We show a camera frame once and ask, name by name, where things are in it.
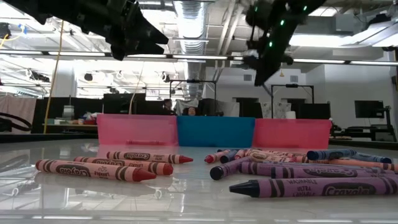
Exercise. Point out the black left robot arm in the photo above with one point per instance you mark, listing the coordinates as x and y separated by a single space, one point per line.
46 9

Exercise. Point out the person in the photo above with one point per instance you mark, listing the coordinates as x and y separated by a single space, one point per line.
168 105
192 111

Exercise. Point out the long ceiling light strip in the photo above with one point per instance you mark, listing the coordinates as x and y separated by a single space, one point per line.
199 57

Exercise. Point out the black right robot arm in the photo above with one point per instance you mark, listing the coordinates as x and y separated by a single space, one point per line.
298 9

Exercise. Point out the wooden shelf with items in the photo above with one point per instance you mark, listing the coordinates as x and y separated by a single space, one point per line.
62 125

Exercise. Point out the silver ceiling duct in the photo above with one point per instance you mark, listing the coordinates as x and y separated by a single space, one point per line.
191 31

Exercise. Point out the black office chair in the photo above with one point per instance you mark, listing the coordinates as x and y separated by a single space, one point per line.
206 105

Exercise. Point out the black metal rig frame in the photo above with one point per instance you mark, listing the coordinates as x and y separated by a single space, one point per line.
192 81
292 85

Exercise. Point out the black computer monitor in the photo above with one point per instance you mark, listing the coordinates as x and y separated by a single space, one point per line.
369 109

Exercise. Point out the white paper roll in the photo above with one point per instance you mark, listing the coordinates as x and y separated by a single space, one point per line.
290 115

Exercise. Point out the black desk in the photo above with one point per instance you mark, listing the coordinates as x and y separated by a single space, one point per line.
367 129

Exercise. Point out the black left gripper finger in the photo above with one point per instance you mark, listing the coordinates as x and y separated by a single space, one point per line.
143 49
150 31

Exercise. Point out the pink plastic bin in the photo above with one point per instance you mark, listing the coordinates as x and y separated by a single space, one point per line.
136 129

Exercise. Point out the red plastic bin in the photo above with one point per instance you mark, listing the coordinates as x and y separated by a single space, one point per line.
292 133

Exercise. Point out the white draped cloth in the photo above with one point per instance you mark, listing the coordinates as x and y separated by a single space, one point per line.
186 104

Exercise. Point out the blue Crayola crayon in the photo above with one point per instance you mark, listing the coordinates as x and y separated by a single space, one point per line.
228 157
329 154
373 158

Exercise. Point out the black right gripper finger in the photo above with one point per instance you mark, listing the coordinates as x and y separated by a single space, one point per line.
264 73

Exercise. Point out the black monitor stand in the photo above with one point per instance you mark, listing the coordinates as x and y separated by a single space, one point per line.
388 124

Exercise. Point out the purple Crayola crayon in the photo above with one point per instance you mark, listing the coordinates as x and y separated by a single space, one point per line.
224 170
258 168
311 187
326 172

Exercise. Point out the black partition screens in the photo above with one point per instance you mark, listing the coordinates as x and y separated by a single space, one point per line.
118 104

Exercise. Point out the pale pink hanging cloth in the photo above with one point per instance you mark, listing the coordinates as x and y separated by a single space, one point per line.
18 104

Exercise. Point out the grey wall vent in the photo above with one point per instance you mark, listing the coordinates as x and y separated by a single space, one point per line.
294 78
247 77

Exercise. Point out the clear plastic container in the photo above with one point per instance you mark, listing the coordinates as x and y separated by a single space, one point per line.
68 112

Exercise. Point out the teal blue plastic bin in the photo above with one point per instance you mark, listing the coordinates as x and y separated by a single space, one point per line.
214 132

